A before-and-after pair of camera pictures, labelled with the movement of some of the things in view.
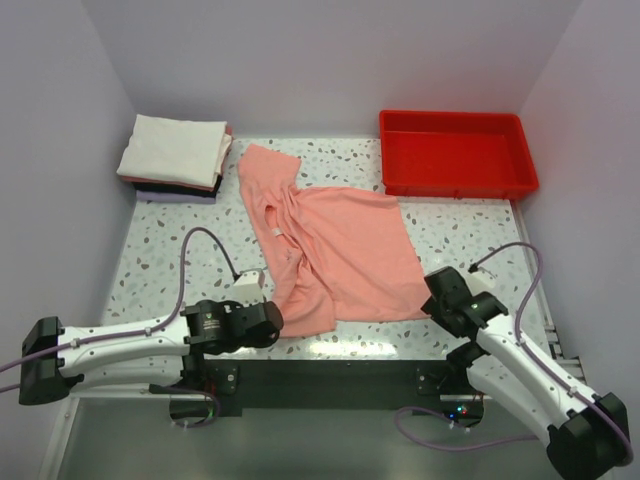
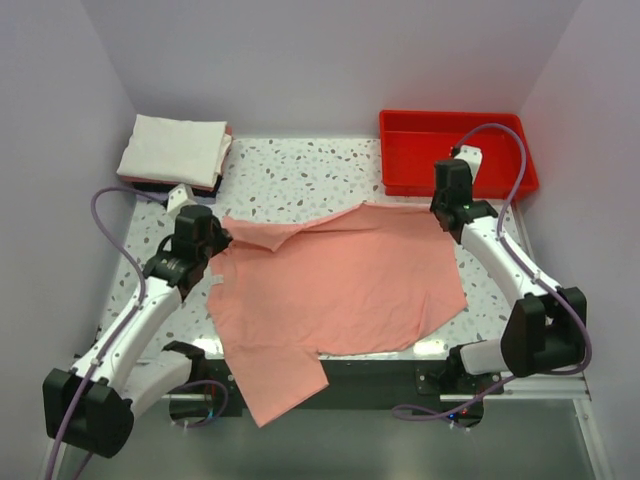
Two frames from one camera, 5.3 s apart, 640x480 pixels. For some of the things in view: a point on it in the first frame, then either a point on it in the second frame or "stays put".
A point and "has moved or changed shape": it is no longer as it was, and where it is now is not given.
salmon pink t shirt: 328,256 has moved or changed shape
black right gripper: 432,308 to 433,203
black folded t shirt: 178,189 stays put
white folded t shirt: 190,151 stays put
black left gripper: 260,342 to 222,237
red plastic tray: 457,155 stays put
